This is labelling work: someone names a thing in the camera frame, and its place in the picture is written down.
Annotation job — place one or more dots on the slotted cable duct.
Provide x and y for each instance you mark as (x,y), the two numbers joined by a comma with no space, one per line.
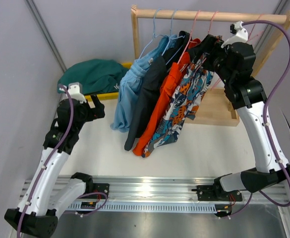
(114,206)

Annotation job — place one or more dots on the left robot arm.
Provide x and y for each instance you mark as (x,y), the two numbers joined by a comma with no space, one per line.
(38,212)

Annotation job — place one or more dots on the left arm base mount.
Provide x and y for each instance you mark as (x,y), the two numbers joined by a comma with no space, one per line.
(99,187)

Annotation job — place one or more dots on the aluminium rail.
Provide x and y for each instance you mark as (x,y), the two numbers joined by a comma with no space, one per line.
(173,190)

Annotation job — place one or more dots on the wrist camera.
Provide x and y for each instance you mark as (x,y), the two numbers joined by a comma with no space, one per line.
(239,34)
(74,91)

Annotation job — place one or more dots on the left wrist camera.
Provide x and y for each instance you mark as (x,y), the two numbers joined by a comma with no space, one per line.
(74,91)

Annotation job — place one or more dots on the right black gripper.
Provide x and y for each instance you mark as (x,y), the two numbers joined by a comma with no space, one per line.
(210,45)

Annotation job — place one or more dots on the blue hanger navy shorts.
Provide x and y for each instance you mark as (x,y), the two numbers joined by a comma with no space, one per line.
(170,37)

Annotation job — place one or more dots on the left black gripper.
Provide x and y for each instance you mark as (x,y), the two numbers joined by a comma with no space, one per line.
(94,113)

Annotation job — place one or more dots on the dark navy shorts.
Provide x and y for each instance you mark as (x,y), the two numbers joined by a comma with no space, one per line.
(151,84)

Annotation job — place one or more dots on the patterned colourful shorts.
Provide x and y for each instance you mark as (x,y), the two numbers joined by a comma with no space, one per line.
(184,103)

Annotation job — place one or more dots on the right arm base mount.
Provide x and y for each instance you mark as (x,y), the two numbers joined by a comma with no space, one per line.
(209,193)

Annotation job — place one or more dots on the blue hanger light shorts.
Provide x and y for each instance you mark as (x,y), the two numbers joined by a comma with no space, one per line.
(154,36)

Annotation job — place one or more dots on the dark green shorts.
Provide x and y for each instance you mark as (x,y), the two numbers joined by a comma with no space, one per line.
(96,76)

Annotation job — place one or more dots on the yellow plastic bin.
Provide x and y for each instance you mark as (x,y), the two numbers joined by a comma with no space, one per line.
(109,96)

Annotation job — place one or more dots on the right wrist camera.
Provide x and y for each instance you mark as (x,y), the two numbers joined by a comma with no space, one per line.
(239,34)

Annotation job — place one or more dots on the pink hanger patterned shorts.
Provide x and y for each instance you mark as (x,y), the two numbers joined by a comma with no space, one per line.
(213,19)

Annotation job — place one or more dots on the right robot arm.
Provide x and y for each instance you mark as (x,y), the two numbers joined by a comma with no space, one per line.
(233,63)

